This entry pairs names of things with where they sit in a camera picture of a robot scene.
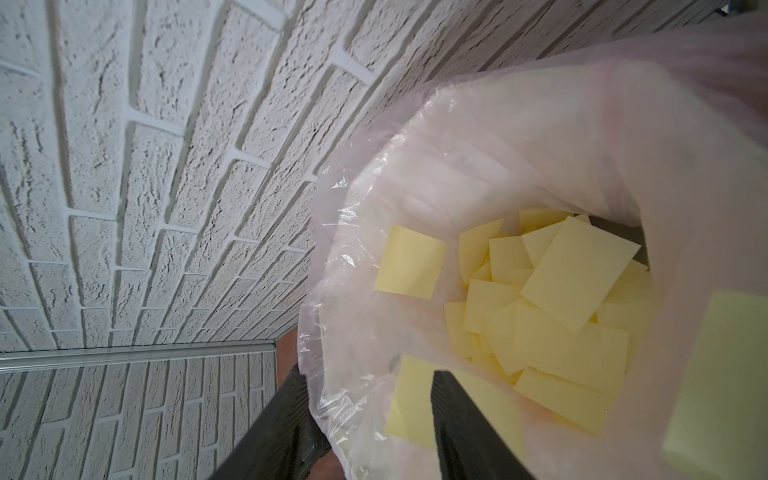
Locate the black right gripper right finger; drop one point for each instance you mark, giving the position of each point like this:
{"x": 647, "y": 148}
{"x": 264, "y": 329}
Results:
{"x": 468, "y": 447}

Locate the yellow note on bin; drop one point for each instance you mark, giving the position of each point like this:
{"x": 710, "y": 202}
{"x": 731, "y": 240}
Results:
{"x": 718, "y": 428}

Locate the yellow sticky note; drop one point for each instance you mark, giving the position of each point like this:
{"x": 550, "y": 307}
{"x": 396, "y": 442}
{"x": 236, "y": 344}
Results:
{"x": 491, "y": 394}

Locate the yellow note bin bottom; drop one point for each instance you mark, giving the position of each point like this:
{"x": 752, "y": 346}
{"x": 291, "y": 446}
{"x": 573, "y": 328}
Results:
{"x": 584, "y": 407}

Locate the large yellow note in bin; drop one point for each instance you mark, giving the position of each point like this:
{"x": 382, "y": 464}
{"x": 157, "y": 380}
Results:
{"x": 577, "y": 271}

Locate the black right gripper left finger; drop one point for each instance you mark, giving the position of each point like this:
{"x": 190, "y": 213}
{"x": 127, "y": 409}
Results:
{"x": 284, "y": 443}

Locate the yellow note stuck on liner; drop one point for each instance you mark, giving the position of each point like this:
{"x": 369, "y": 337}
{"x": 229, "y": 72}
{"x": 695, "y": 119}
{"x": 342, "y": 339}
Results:
{"x": 411, "y": 264}

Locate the left aluminium corner post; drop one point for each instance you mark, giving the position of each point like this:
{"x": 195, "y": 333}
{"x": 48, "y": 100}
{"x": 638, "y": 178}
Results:
{"x": 17, "y": 362}

